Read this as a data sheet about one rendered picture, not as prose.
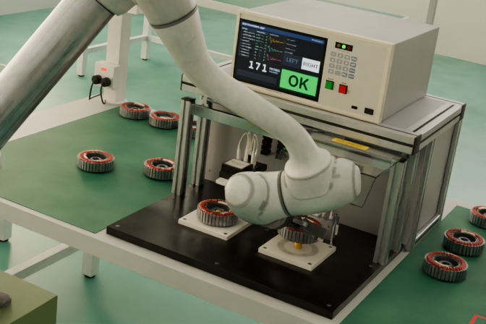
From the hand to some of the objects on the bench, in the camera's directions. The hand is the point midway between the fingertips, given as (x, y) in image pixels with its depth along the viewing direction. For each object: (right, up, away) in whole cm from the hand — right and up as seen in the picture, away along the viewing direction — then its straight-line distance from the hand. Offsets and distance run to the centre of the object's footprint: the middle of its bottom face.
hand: (299, 228), depth 224 cm
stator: (-59, +14, +46) cm, 76 cm away
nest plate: (0, -6, +2) cm, 7 cm away
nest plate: (-22, 0, +13) cm, 25 cm away
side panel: (+36, -5, +28) cm, 46 cm away
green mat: (-56, +17, +56) cm, 80 cm away
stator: (-21, +1, +12) cm, 25 cm away
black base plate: (-10, -5, +10) cm, 15 cm away
